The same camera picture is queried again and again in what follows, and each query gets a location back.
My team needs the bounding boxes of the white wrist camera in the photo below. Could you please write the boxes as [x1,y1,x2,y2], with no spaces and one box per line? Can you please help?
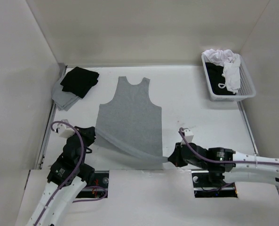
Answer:
[56,123,75,139]
[179,128,194,145]

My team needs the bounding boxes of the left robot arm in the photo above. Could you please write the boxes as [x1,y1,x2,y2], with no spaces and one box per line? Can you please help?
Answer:
[27,121,96,226]

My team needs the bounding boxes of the white tank top in basket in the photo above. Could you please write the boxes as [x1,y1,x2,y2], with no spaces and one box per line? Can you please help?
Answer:
[203,49,241,94]

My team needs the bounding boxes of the folded black tank top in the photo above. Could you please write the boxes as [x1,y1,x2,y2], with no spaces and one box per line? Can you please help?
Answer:
[60,67,99,98]

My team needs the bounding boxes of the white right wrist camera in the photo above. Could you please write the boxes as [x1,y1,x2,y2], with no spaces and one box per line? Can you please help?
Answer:
[179,128,194,145]

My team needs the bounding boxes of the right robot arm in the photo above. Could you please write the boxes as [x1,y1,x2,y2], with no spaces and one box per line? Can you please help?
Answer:
[168,142,279,187]

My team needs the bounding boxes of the metal table rail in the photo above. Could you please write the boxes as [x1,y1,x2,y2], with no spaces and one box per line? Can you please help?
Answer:
[237,101,259,155]
[35,63,68,170]

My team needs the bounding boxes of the right metal table rail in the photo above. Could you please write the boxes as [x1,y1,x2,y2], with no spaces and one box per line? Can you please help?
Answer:
[237,101,259,155]

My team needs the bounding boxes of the grey tank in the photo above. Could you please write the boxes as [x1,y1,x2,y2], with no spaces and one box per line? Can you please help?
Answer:
[96,76,168,164]
[51,75,80,111]

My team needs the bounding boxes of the white plastic laundry basket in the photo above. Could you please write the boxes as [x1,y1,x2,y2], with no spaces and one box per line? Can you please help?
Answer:
[201,54,256,102]

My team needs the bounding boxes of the folded grey tank top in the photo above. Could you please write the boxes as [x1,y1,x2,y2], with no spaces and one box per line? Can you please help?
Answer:
[51,75,80,111]

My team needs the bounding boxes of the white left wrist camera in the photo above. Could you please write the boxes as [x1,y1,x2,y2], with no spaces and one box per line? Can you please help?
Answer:
[56,123,75,139]

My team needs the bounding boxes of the left metal table rail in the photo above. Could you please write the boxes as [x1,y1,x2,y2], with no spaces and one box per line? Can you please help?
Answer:
[35,63,68,170]

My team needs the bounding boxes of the black tank top in basket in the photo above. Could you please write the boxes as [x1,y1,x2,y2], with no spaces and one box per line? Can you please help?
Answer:
[206,62,235,96]

